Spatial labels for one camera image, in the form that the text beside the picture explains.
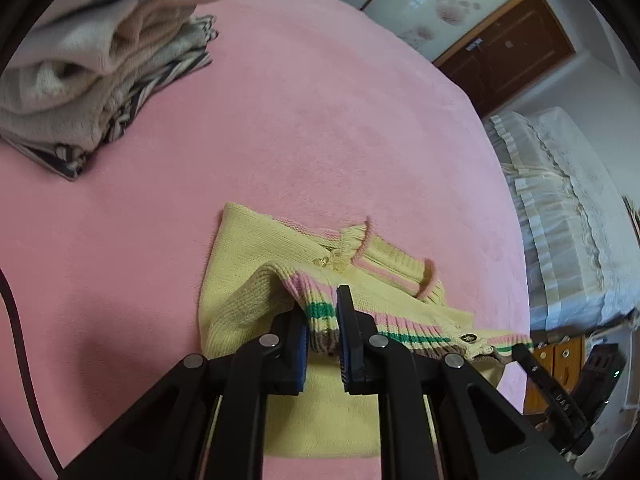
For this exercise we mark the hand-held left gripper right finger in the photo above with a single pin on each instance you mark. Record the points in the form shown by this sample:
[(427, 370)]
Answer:
[(350, 355)]

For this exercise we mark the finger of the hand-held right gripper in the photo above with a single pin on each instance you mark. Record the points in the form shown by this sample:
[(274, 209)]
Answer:
[(555, 395)]

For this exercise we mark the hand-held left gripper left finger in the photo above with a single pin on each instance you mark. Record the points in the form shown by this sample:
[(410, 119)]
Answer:
[(300, 355)]

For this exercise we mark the yellow striped knit cardigan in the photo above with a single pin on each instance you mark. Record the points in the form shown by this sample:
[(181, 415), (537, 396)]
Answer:
[(240, 280)]

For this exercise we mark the stack of folded clothes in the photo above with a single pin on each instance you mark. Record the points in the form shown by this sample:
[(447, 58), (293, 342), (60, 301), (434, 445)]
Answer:
[(75, 75)]

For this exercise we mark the wooden drawer chest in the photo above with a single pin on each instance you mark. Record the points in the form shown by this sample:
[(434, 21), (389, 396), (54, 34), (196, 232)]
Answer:
[(560, 355)]

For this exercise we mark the white lace covered furniture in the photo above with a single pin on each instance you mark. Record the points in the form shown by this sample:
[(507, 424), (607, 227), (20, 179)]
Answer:
[(565, 210)]

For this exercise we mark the pink bed blanket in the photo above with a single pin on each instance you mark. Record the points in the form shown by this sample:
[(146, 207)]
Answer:
[(325, 135)]

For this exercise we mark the brown wooden door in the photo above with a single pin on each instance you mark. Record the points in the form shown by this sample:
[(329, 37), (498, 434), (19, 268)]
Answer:
[(515, 55)]

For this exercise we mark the floral sliding door wardrobe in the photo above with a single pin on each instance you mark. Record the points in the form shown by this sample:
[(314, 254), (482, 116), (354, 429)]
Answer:
[(425, 0)]

